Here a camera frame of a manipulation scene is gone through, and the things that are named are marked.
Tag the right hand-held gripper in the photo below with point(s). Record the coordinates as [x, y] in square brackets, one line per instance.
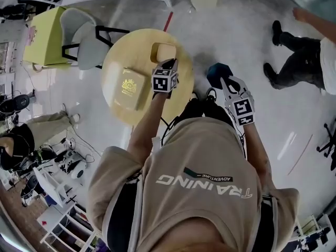
[242, 109]

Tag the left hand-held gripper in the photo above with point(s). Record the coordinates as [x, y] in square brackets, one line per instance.
[160, 83]

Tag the dark blue trash bin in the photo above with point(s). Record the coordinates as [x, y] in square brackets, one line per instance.
[218, 72]

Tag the person's right forearm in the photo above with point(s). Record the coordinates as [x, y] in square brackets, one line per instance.
[258, 153]

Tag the person's left forearm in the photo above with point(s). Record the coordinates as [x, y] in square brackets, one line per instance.
[147, 125]

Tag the person's black shoe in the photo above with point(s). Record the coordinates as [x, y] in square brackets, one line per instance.
[210, 94]

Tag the person's black trousers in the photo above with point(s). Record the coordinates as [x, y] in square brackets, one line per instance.
[210, 111]

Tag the beige box with gold emblem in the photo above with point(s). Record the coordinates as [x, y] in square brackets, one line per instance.
[127, 88]

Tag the grey chair with black legs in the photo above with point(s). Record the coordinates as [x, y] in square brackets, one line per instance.
[84, 38]

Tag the black office chair base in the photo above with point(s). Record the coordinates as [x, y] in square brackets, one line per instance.
[328, 146]

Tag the person's beige shirt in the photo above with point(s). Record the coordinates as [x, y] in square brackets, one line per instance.
[199, 198]

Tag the white rounded device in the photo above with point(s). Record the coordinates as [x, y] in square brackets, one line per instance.
[78, 170]

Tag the yellow-green cabinet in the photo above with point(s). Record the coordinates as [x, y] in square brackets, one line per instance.
[43, 39]

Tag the white metal shelf rack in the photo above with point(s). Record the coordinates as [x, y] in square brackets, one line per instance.
[56, 214]

